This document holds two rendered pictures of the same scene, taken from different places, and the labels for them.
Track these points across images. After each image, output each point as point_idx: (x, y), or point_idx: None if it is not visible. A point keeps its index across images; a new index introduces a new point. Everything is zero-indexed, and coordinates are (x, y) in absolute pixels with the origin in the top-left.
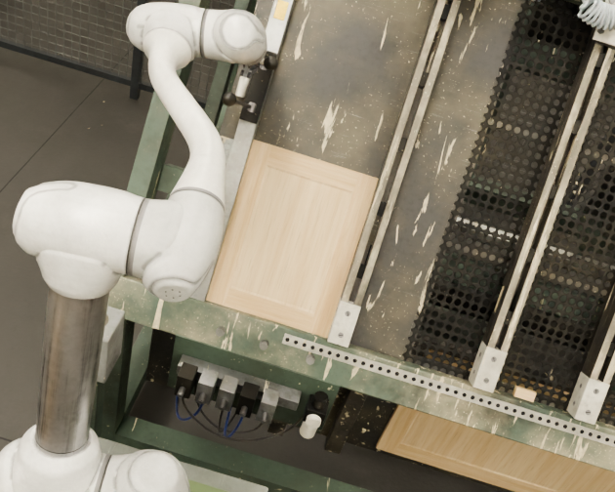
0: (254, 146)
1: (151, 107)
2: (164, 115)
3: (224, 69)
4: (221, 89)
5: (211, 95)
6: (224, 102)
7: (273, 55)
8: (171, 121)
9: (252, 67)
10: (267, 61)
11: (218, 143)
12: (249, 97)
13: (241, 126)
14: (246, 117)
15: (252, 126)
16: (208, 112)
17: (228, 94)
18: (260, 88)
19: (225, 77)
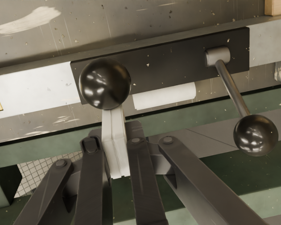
0: None
1: (276, 213)
2: None
3: (148, 124)
4: (181, 113)
5: (196, 122)
6: (274, 148)
7: (77, 68)
8: (274, 166)
9: (187, 189)
10: (105, 101)
11: None
12: (195, 73)
13: (260, 56)
14: (242, 56)
15: (254, 33)
16: (225, 113)
17: (250, 148)
18: (166, 60)
19: (159, 117)
